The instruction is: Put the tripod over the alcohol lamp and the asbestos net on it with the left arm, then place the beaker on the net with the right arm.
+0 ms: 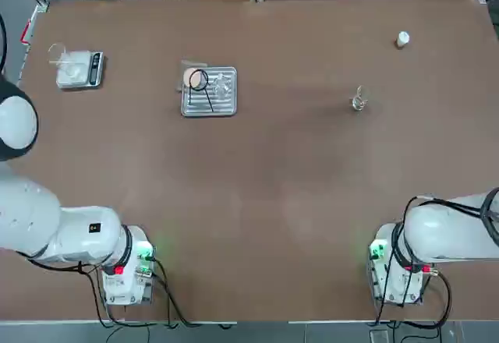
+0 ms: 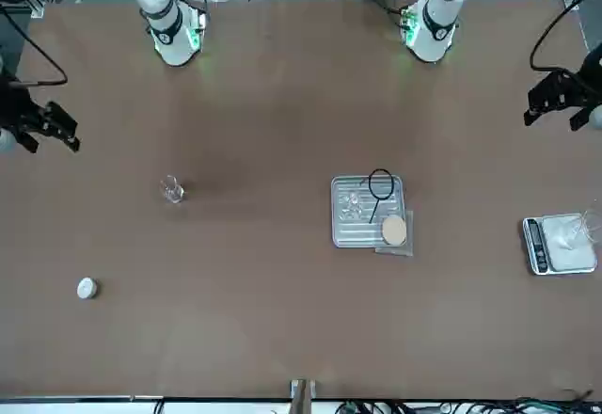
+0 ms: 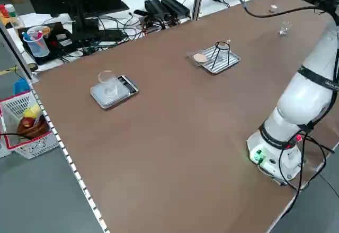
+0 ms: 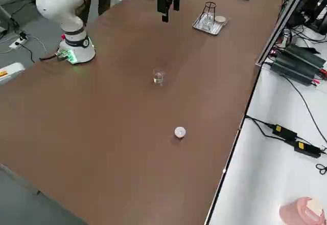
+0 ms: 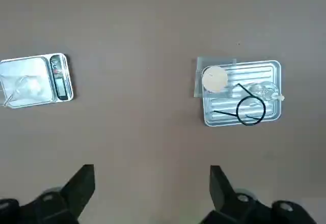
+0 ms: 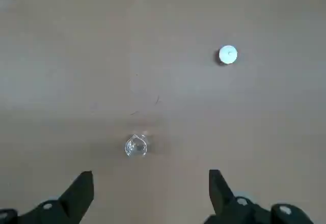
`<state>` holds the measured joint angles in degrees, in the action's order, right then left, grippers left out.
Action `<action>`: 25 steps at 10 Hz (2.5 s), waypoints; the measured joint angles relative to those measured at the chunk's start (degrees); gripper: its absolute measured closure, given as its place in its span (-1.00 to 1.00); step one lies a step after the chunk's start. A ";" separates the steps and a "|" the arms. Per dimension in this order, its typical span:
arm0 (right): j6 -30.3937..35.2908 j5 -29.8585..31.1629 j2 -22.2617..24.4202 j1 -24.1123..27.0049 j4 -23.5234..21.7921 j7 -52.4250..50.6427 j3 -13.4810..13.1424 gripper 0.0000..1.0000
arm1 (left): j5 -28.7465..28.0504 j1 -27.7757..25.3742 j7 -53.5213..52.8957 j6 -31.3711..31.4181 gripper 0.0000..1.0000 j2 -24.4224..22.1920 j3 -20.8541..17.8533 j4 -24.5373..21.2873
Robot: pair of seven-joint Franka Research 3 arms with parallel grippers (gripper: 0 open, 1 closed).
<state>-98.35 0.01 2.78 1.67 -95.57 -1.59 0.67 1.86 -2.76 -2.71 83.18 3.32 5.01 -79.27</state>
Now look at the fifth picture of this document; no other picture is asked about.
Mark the silver digital scale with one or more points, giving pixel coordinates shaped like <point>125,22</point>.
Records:
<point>61,86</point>

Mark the large clear beaker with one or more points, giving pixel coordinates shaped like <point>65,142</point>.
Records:
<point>28,85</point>

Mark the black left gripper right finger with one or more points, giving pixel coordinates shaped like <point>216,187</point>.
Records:
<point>224,193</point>

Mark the glass alcohol lamp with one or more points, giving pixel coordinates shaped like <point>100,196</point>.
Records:
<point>257,90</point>

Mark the asbestos net with round centre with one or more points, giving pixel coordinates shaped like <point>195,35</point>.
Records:
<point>215,79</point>

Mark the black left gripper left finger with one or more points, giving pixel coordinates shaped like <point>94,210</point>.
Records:
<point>76,188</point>

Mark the ribbed metal tray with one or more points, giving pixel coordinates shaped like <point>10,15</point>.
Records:
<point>254,71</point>

